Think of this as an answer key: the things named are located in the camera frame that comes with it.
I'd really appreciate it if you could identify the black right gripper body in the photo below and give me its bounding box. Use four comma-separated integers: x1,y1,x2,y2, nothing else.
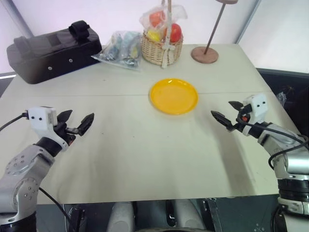
226,105,252,133

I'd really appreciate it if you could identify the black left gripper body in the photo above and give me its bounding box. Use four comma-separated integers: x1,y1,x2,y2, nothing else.
56,122,79,146

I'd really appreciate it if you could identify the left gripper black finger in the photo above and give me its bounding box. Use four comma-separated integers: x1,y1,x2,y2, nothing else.
76,112,95,136
56,110,73,126

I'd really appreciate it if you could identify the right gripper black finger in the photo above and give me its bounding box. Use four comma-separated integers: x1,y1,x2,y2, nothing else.
210,110,234,129
228,101,245,112

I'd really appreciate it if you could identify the yellow round plate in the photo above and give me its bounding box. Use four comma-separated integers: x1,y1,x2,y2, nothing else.
150,77,199,116

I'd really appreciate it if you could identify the yellow fruit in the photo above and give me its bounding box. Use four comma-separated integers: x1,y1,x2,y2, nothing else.
147,29,162,42

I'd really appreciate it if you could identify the clear plastic bag over fruit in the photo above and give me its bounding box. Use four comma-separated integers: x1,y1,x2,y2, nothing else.
140,4,189,33

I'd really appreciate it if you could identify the orange fruit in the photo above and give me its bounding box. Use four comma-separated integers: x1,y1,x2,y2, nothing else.
149,11,166,26

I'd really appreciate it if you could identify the wooden stand with round base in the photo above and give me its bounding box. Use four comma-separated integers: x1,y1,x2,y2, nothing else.
191,0,239,64

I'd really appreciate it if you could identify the black padded case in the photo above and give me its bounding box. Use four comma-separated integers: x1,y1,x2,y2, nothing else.
5,20,103,86

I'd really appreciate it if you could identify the clear bag of small items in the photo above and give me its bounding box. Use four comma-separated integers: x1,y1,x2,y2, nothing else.
91,30,142,73

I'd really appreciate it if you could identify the metal table leg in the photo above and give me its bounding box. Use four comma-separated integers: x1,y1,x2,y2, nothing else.
68,203,85,232
203,197,225,232

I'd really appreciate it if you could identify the red apple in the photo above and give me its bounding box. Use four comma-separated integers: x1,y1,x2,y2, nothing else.
166,23,183,44

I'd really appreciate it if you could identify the grey rounded shape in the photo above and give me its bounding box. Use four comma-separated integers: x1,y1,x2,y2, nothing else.
173,199,201,232
109,201,135,232

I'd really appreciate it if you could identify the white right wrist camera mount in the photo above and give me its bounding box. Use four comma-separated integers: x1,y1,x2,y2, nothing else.
242,94,268,136

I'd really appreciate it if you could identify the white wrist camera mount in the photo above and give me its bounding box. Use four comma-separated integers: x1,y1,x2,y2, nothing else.
27,106,69,152
242,94,268,136

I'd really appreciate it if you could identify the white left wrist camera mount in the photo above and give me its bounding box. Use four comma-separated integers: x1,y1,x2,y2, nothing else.
27,106,69,152

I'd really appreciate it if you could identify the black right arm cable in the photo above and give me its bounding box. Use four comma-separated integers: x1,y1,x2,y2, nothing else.
243,122,309,170

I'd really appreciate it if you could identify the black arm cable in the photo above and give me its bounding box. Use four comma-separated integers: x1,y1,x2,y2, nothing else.
243,122,309,170
0,112,30,132

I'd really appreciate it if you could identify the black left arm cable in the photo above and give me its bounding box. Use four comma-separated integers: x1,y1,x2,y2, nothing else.
0,112,30,132

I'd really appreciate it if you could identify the woven wicker basket with handle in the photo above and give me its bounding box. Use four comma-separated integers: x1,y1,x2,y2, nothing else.
140,0,184,70

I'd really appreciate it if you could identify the black strap under table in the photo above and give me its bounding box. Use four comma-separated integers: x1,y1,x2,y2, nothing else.
165,200,177,228

